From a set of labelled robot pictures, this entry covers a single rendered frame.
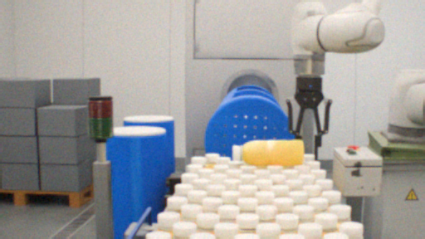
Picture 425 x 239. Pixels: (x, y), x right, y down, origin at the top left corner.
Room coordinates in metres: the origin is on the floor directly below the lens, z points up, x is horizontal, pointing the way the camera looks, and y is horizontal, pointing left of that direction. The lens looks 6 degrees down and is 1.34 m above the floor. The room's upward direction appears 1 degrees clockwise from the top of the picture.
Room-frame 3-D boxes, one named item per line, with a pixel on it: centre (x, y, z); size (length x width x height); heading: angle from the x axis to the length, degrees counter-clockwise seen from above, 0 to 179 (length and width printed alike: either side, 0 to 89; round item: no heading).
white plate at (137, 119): (3.02, 0.61, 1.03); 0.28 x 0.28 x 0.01
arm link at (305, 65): (1.58, -0.14, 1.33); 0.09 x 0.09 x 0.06
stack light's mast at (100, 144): (1.30, 0.38, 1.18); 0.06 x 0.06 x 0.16
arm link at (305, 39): (1.57, -0.15, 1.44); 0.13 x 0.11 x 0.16; 41
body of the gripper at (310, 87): (1.58, -0.14, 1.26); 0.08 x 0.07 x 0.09; 91
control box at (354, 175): (1.49, -0.26, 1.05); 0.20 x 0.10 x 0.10; 1
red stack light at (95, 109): (1.30, 0.38, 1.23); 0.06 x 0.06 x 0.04
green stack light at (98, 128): (1.30, 0.38, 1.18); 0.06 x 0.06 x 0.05
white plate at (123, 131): (2.47, 0.56, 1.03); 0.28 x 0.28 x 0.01
